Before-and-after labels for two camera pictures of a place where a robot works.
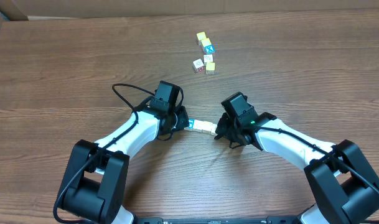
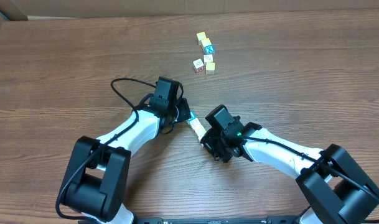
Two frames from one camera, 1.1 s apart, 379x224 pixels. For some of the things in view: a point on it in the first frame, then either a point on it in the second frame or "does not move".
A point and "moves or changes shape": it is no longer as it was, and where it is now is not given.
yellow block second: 206,42 does not move
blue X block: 210,49 does not move
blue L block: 190,122 to 193,115
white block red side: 198,65 does not move
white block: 208,58 does not move
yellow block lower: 210,68 does not move
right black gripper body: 226,127 to 212,139
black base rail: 269,220 does not move
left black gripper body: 182,117 to 183,111
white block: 206,126 moves or changes shape
